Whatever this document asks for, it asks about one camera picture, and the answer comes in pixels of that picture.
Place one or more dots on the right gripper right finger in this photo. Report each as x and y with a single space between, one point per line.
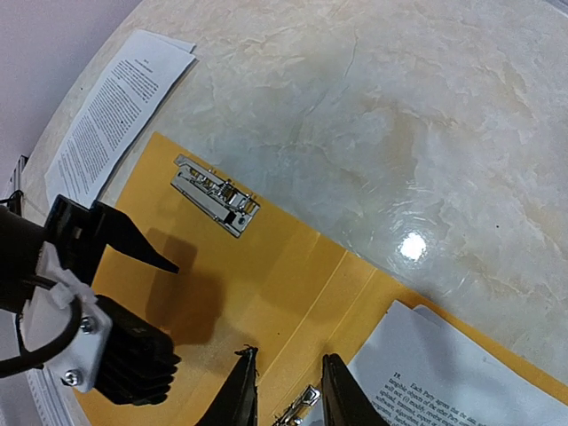
344 402

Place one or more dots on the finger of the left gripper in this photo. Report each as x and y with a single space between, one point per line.
115 229

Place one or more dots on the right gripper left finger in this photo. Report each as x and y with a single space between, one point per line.
236 403

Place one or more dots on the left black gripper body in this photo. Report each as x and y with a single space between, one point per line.
79 235

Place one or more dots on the chrome folder spring clip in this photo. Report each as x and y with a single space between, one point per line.
292 415

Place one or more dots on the printed paper sheet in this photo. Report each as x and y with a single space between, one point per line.
416 373
430 315

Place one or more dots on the orange file folder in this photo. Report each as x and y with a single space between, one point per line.
281 287

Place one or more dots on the chrome side folder clip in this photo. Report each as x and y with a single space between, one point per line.
219 198

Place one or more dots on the stack of printed papers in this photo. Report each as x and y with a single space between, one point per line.
123 100

